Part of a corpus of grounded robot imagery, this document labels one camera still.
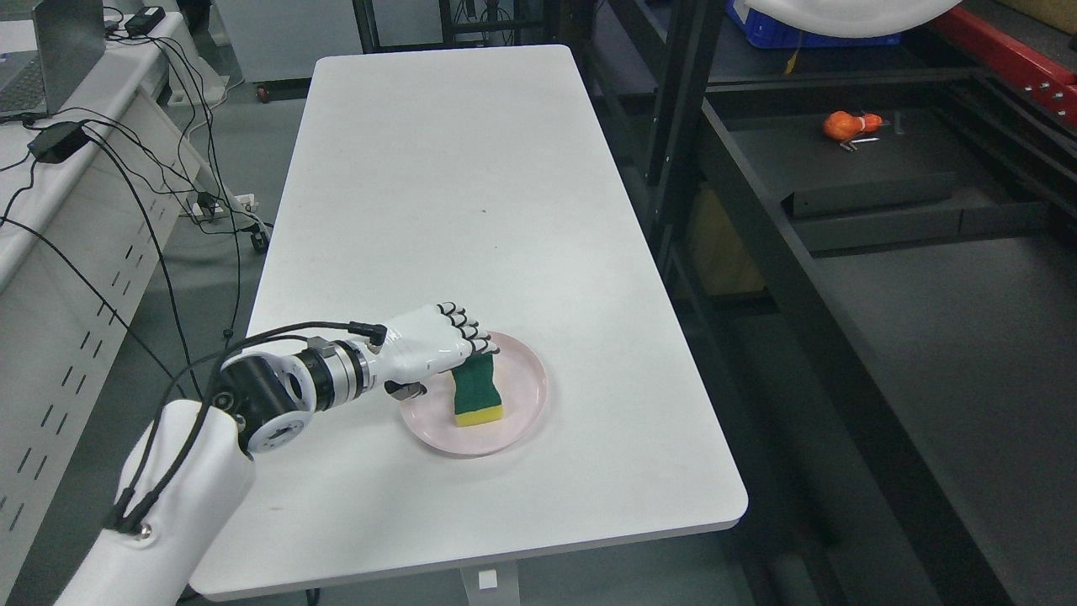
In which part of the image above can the red metal beam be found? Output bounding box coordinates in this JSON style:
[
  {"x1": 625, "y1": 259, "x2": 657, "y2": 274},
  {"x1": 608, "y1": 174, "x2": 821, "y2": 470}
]
[{"x1": 931, "y1": 8, "x2": 1076, "y2": 127}]

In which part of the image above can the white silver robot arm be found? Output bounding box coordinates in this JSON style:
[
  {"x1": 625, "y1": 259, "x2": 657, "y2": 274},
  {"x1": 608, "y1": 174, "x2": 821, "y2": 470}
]
[{"x1": 56, "y1": 323, "x2": 384, "y2": 605}]

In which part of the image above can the white side desk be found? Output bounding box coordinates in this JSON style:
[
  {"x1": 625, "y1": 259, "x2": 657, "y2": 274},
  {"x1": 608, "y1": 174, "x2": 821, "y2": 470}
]
[{"x1": 1, "y1": 14, "x2": 200, "y2": 601}]

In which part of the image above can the blue plastic crate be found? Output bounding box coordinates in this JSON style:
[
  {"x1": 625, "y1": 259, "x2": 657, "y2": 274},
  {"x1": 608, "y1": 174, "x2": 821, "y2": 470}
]
[{"x1": 724, "y1": 1, "x2": 903, "y2": 50}]

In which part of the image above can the black metal shelving rack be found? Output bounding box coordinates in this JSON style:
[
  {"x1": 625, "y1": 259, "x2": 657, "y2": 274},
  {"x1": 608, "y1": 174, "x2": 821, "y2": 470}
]
[{"x1": 581, "y1": 1, "x2": 1074, "y2": 605}]

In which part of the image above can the orange toy object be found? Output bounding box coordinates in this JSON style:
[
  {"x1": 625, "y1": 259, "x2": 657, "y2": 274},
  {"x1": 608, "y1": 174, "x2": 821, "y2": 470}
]
[{"x1": 822, "y1": 110, "x2": 884, "y2": 142}]

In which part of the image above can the white power strip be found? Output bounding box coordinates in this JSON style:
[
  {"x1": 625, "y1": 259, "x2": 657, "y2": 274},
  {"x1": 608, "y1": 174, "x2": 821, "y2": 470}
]
[{"x1": 188, "y1": 192, "x2": 258, "y2": 223}]

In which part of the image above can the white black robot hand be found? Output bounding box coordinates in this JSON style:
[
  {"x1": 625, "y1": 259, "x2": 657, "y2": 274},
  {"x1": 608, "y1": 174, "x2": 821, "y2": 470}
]
[{"x1": 367, "y1": 300, "x2": 500, "y2": 389}]

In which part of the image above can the green yellow sponge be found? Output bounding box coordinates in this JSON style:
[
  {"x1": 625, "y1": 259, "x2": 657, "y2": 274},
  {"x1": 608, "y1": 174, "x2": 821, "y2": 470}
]
[{"x1": 451, "y1": 353, "x2": 504, "y2": 428}]

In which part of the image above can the black power adapter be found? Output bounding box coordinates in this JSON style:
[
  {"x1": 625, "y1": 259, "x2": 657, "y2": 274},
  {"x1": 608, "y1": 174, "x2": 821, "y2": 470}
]
[{"x1": 27, "y1": 119, "x2": 90, "y2": 164}]

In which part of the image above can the grey laptop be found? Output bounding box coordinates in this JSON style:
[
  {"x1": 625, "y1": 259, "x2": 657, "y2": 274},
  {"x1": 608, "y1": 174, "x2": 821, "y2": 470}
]
[{"x1": 1, "y1": 1, "x2": 104, "y2": 119}]

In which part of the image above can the black power brick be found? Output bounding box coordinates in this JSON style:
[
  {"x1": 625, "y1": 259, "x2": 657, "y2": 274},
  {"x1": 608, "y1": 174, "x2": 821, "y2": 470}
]
[{"x1": 123, "y1": 5, "x2": 167, "y2": 38}]

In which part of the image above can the pink round plate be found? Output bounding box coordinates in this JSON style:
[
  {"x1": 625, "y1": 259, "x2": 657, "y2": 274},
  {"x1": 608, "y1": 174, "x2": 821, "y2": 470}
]
[{"x1": 398, "y1": 332, "x2": 549, "y2": 459}]

